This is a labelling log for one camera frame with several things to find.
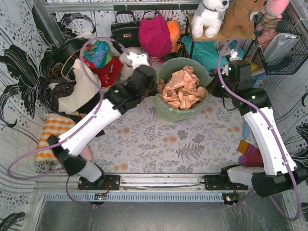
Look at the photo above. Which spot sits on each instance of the yellow plush toy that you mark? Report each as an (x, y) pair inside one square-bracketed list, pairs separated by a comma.
[(254, 67)]

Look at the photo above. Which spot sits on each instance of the green plastic trash bag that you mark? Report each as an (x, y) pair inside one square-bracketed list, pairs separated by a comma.
[(164, 110)]

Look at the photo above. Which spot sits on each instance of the wooden metal shelf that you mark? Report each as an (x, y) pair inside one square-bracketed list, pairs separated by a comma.
[(237, 33)]

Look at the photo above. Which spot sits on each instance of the pink cylindrical pouch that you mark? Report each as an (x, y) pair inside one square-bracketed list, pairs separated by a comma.
[(86, 153)]

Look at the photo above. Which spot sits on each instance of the silver foil bag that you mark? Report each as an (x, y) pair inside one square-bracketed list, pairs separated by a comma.
[(280, 46)]

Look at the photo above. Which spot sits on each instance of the white plush dog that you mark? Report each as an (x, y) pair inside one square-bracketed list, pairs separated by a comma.
[(208, 17)]

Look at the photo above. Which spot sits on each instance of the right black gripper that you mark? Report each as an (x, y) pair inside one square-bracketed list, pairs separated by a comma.
[(217, 87)]

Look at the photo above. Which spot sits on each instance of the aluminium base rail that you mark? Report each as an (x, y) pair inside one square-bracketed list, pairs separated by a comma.
[(143, 187)]

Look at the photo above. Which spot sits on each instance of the black leather handbag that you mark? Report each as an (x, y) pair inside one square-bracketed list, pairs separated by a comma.
[(126, 34)]

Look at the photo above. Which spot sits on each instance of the pink white plush doll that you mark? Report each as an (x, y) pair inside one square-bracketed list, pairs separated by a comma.
[(156, 63)]

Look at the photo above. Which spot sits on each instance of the brown teddy bear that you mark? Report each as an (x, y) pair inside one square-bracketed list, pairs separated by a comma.
[(238, 14)]

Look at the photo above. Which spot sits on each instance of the red clothing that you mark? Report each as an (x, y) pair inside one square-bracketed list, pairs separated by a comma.
[(109, 73)]

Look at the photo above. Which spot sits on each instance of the magenta fabric bag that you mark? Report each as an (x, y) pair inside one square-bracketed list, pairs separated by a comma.
[(154, 36)]

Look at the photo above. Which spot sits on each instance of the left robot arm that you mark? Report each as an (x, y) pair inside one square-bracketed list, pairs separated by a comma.
[(115, 102)]

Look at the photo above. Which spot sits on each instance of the colourful patterned cloth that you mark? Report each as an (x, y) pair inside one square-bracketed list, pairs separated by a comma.
[(97, 55)]

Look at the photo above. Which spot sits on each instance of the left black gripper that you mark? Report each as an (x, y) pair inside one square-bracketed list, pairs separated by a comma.
[(151, 89)]

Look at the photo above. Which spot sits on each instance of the teal folded cloth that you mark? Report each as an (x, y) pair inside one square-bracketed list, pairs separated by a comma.
[(206, 53)]

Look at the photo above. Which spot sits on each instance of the orange plush toy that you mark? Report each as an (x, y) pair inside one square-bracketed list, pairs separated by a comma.
[(174, 29)]

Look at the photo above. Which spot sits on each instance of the crumpled brown paper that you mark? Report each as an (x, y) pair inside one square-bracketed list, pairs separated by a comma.
[(182, 90)]

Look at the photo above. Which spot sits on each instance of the black round hat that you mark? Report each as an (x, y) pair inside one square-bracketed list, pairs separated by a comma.
[(61, 54)]

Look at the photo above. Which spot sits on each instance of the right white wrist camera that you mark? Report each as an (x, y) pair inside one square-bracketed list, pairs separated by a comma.
[(233, 55)]

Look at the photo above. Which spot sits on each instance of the cream canvas tote bag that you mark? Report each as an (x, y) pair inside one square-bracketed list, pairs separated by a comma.
[(85, 95)]

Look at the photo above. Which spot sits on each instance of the black wire basket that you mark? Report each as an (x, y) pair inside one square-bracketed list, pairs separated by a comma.
[(298, 55)]

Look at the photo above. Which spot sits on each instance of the cream plush lamb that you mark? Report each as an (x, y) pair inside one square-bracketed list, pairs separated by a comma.
[(127, 69)]

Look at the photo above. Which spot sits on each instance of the pink plush toy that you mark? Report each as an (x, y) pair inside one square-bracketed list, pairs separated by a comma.
[(272, 14)]

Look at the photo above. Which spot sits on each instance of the purple orange sock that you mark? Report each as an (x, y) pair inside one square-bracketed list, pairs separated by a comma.
[(251, 156)]

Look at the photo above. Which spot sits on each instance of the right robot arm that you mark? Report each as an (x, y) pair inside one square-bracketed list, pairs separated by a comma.
[(279, 172)]

